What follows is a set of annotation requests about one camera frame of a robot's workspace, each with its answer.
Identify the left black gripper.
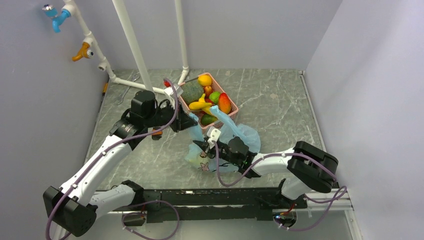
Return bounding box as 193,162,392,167
143,98,197,132

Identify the light blue plastic bag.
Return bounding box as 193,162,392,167
184,106,261,173

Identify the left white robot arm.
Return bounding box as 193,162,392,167
43,90,198,239

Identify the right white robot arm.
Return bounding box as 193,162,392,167
193,137,339,208

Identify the small green fake fruit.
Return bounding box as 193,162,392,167
200,113,218,127

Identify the yellow fake banana bunch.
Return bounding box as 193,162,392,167
188,93,215,116

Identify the light green fake fruit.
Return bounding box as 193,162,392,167
208,91,221,105

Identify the red orange fake mango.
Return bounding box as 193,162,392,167
217,92,232,114

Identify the yellow fake lemon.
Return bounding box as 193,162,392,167
197,74,213,87

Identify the orange black brush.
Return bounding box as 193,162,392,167
151,130,163,141

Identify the small red peach fruit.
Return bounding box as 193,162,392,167
203,86,214,98

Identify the pink plastic basket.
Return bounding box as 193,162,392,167
179,72,239,132

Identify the orange toy faucet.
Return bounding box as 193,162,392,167
71,42,94,62

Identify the blue toy faucet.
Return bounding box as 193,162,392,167
42,4,72,33

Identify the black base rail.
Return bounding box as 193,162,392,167
143,187,308,223

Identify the orange handled tool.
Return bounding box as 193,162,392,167
101,82,109,101

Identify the aluminium frame rail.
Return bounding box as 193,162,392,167
57,187,353,240

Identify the white pvc pipe frame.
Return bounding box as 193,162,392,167
62,0,190,110

